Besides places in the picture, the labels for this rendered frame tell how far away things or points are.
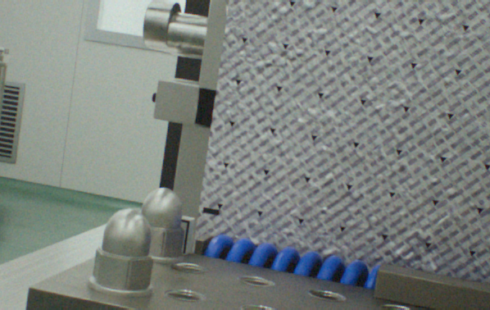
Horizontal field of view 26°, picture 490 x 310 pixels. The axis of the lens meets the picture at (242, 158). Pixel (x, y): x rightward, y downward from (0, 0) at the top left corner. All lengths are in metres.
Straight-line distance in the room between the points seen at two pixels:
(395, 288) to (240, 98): 0.17
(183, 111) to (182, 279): 0.21
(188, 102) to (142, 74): 5.81
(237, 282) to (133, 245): 0.09
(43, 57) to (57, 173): 0.74
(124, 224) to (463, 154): 0.25
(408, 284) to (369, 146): 0.11
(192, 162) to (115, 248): 0.26
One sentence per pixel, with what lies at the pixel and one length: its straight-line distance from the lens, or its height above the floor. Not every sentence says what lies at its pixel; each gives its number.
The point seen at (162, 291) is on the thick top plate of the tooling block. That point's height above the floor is 1.03.
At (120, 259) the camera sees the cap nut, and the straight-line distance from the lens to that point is 0.58.
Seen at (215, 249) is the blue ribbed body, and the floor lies 1.03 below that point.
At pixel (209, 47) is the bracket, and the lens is 0.81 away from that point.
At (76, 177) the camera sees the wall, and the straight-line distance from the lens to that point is 6.81.
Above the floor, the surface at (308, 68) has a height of 1.16.
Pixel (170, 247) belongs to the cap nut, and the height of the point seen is 1.04.
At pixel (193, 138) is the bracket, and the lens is 0.83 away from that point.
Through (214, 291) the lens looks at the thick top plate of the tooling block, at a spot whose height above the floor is 1.03.
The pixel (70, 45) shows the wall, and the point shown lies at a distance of 6.80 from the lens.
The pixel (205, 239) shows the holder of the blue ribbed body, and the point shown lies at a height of 1.04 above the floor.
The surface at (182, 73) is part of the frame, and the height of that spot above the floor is 1.13.
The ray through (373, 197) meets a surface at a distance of 0.72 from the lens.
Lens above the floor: 1.18
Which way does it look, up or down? 6 degrees down
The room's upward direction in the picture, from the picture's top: 9 degrees clockwise
